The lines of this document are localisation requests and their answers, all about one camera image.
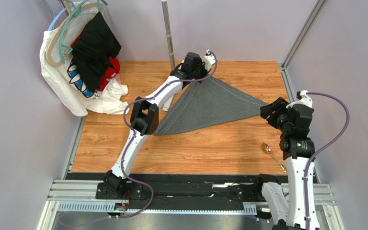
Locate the grey cloth napkin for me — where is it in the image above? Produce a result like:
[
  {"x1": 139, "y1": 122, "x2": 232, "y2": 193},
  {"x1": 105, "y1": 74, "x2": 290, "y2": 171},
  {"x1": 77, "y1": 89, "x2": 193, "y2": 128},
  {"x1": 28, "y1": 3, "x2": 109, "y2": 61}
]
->
[{"x1": 154, "y1": 77, "x2": 266, "y2": 136}]

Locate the iridescent metal spoon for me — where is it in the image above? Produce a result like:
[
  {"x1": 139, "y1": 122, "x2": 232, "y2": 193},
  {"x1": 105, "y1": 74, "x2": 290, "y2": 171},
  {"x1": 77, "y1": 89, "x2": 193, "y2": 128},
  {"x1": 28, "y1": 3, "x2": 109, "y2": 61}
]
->
[{"x1": 261, "y1": 143, "x2": 287, "y2": 173}]

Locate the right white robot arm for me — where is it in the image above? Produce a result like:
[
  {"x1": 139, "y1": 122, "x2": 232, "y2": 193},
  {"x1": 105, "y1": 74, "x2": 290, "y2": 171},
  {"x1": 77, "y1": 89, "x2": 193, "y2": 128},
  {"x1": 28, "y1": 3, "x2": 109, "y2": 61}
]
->
[{"x1": 260, "y1": 97, "x2": 321, "y2": 230}]

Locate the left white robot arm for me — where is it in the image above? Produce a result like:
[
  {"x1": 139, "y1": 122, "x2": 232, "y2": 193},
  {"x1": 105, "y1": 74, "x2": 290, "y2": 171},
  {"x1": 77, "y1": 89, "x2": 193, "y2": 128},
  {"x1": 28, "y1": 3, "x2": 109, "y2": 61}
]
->
[{"x1": 97, "y1": 51, "x2": 215, "y2": 198}]

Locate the white stand base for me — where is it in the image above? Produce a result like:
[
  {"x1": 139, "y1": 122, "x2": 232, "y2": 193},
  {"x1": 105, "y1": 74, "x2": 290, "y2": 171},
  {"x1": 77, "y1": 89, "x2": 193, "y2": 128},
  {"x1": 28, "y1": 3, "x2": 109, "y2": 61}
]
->
[{"x1": 162, "y1": 60, "x2": 184, "y2": 112}]

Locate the silver metal stand pole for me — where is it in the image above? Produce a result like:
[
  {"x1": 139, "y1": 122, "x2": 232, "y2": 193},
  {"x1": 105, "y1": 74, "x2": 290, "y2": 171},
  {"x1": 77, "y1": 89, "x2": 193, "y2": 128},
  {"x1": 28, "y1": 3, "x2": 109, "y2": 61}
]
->
[{"x1": 161, "y1": 0, "x2": 175, "y2": 70}]

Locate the red garment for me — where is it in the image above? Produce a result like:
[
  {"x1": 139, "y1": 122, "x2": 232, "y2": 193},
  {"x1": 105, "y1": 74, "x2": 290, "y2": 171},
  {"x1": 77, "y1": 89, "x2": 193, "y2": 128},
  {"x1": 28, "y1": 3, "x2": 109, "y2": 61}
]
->
[{"x1": 71, "y1": 34, "x2": 121, "y2": 92}]

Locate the black garment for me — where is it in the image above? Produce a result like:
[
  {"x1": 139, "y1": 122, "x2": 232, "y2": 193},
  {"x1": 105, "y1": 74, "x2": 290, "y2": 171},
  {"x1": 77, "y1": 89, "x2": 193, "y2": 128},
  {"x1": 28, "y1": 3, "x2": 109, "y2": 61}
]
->
[{"x1": 71, "y1": 12, "x2": 122, "y2": 92}]

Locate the teal clothes hanger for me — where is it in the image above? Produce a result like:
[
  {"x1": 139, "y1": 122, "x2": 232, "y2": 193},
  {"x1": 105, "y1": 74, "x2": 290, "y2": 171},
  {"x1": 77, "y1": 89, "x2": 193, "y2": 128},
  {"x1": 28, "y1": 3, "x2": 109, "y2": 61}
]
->
[{"x1": 55, "y1": 0, "x2": 102, "y2": 59}]

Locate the white T-shirt with print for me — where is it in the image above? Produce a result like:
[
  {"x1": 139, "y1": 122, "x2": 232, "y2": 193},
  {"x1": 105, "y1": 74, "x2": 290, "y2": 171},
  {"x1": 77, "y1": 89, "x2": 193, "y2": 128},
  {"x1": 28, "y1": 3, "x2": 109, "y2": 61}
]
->
[{"x1": 40, "y1": 6, "x2": 130, "y2": 117}]

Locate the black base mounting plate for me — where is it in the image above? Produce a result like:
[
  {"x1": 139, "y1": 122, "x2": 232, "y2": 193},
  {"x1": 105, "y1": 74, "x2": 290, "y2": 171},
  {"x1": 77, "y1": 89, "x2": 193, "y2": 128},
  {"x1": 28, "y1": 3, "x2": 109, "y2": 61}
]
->
[{"x1": 94, "y1": 172, "x2": 287, "y2": 211}]

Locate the beige clothes hanger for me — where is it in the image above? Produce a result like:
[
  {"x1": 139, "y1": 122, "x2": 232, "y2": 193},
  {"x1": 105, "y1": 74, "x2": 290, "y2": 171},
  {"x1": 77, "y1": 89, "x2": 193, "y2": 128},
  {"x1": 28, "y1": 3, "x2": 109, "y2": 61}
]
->
[{"x1": 45, "y1": 0, "x2": 108, "y2": 67}]

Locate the blue clothes hanger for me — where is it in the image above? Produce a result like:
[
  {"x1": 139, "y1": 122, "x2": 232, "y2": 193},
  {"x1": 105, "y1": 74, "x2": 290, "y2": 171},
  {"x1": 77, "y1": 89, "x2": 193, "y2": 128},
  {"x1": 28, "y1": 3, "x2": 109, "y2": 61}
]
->
[{"x1": 47, "y1": 8, "x2": 67, "y2": 31}]

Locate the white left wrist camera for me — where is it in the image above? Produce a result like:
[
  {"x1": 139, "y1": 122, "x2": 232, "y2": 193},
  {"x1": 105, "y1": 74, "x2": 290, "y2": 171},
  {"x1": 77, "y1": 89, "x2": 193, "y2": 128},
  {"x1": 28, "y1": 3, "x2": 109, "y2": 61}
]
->
[{"x1": 202, "y1": 49, "x2": 216, "y2": 72}]

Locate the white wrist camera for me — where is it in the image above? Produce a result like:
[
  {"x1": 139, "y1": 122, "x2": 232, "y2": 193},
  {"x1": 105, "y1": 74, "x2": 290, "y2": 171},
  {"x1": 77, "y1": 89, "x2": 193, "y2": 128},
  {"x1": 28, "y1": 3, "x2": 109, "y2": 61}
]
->
[
  {"x1": 202, "y1": 49, "x2": 216, "y2": 72},
  {"x1": 286, "y1": 90, "x2": 313, "y2": 108}
]

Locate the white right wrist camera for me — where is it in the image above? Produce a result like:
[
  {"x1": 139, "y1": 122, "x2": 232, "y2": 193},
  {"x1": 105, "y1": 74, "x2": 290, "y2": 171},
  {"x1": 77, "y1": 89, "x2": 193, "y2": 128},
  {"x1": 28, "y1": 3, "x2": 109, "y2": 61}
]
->
[{"x1": 286, "y1": 90, "x2": 313, "y2": 108}]

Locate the aluminium corner post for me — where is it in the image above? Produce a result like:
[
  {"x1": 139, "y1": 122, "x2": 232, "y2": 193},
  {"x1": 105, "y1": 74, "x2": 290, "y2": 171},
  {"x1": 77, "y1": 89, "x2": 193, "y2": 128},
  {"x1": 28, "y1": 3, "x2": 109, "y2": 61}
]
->
[{"x1": 281, "y1": 0, "x2": 329, "y2": 69}]

